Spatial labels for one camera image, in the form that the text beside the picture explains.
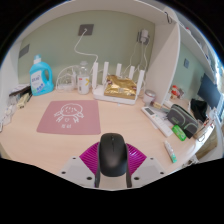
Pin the blue detergent bottle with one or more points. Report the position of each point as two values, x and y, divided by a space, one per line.
38 81

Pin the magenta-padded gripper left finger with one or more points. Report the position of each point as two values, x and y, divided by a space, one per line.
75 168

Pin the gold foil bag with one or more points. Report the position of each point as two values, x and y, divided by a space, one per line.
120 87

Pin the yellow small box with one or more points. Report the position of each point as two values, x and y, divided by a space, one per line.
23 100

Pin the grey wall switch plate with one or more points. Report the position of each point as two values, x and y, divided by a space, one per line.
24 51

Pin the grey wall socket plate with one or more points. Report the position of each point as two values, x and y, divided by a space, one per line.
86 30

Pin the black monitor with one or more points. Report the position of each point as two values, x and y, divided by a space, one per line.
208 91

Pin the black cloth bag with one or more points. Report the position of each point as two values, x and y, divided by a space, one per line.
199 110

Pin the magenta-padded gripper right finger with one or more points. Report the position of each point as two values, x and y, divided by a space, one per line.
150 168

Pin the stack of books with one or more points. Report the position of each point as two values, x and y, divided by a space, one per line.
20 90

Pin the grey pencil case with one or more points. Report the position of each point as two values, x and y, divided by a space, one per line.
182 119

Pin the pink printed mouse pad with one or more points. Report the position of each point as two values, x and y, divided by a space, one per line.
70 117

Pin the white wall charger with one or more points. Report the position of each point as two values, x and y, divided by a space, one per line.
143 36

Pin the clear plastic bags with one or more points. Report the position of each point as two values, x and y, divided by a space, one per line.
7 116

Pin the white green tube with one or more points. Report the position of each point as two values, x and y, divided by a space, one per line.
170 151

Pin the small silver can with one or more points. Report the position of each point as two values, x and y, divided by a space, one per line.
149 97

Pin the white remote control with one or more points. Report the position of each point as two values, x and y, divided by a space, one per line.
157 121

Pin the white shelf unit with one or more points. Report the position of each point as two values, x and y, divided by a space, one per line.
166 60

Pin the black computer mouse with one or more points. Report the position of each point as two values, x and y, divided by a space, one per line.
113 155

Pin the white router with antennas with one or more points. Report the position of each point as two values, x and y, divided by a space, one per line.
100 93

